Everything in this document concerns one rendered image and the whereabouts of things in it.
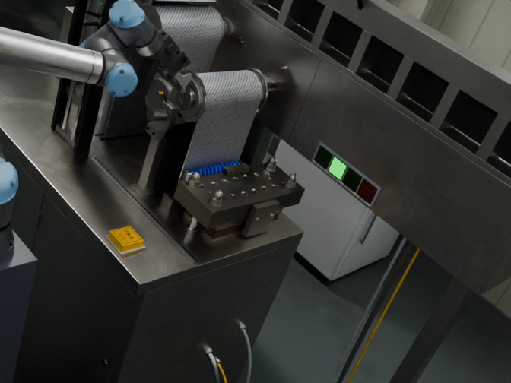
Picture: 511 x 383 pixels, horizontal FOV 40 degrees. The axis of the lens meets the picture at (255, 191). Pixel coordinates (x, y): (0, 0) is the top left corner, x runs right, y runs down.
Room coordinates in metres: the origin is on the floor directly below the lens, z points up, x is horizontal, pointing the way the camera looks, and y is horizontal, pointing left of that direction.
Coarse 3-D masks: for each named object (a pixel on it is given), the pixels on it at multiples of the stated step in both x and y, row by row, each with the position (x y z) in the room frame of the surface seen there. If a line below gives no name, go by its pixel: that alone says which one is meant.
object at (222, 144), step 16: (208, 128) 1.85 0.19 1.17; (224, 128) 1.90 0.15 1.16; (240, 128) 1.96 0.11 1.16; (192, 144) 1.81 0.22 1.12; (208, 144) 1.86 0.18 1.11; (224, 144) 1.92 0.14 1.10; (240, 144) 1.98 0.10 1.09; (192, 160) 1.83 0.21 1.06; (208, 160) 1.88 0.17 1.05; (224, 160) 1.94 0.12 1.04
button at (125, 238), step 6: (120, 228) 1.58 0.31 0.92; (126, 228) 1.58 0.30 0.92; (114, 234) 1.54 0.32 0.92; (120, 234) 1.55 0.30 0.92; (126, 234) 1.56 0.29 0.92; (132, 234) 1.57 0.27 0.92; (114, 240) 1.53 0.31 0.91; (120, 240) 1.52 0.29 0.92; (126, 240) 1.53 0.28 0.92; (132, 240) 1.54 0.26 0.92; (138, 240) 1.55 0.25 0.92; (120, 246) 1.51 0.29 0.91; (126, 246) 1.52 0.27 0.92; (132, 246) 1.53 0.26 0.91; (138, 246) 1.55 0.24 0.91
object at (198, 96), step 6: (192, 78) 1.84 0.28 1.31; (192, 84) 1.82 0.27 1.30; (174, 90) 1.86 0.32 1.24; (198, 90) 1.81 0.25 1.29; (174, 96) 1.86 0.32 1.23; (198, 96) 1.80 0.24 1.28; (174, 102) 1.85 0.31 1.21; (198, 102) 1.80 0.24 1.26; (192, 108) 1.81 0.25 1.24; (198, 108) 1.80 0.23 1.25; (186, 114) 1.82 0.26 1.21; (192, 114) 1.80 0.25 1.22
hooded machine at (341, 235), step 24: (288, 144) 3.24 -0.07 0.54; (288, 168) 3.21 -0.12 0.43; (312, 168) 3.14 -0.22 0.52; (312, 192) 3.11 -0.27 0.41; (336, 192) 3.04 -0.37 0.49; (288, 216) 3.15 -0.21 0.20; (312, 216) 3.08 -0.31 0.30; (336, 216) 3.01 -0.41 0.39; (360, 216) 2.94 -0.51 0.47; (312, 240) 3.05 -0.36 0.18; (336, 240) 2.98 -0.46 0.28; (360, 240) 2.99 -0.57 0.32; (384, 240) 3.24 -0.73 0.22; (312, 264) 3.01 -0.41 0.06; (336, 264) 2.94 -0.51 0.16; (360, 264) 3.13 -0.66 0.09
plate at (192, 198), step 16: (208, 176) 1.83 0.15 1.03; (224, 176) 1.87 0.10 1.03; (240, 176) 1.90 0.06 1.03; (256, 176) 1.95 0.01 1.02; (272, 176) 1.98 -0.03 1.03; (176, 192) 1.74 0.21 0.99; (192, 192) 1.72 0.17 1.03; (208, 192) 1.75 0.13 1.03; (224, 192) 1.78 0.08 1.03; (240, 192) 1.82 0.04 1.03; (256, 192) 1.85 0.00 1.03; (272, 192) 1.88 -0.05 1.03; (288, 192) 1.92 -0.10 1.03; (192, 208) 1.70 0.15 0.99; (208, 208) 1.67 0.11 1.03; (224, 208) 1.70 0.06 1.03; (240, 208) 1.75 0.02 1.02; (208, 224) 1.66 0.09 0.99
